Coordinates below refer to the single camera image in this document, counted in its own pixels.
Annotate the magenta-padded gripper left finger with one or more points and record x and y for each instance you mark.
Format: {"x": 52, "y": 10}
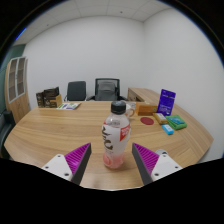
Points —
{"x": 56, "y": 165}

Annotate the purple hanging package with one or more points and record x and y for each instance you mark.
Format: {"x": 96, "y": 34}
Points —
{"x": 166, "y": 101}

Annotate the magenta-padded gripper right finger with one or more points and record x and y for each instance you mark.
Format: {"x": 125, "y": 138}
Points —
{"x": 165, "y": 165}

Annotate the clear pink drink bottle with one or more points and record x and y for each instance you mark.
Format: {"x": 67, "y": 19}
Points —
{"x": 115, "y": 136}

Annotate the orange cardboard box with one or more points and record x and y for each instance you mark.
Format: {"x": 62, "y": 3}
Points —
{"x": 146, "y": 109}

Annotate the colourful printed booklet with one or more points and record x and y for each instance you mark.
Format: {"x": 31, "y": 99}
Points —
{"x": 69, "y": 106}

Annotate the tan cardboard box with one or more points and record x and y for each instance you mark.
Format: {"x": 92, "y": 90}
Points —
{"x": 57, "y": 101}

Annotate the black mesh-back office chair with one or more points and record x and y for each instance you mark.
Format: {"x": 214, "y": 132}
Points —
{"x": 107, "y": 81}

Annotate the black armchair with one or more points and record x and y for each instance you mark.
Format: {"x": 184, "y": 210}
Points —
{"x": 5, "y": 130}

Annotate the wooden glass-door cabinet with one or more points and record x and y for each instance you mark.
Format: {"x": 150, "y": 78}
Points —
{"x": 18, "y": 103}

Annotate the small light blue box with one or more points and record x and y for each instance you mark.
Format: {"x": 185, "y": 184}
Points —
{"x": 167, "y": 129}

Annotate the flat round red coaster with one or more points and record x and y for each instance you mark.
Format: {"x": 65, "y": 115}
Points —
{"x": 147, "y": 121}

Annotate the white bear-print mug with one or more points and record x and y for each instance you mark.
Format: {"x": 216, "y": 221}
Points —
{"x": 130, "y": 106}

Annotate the wooden side desk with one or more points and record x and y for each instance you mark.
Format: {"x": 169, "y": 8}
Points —
{"x": 141, "y": 93}

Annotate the green flat package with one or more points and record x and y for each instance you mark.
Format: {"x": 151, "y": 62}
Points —
{"x": 176, "y": 122}

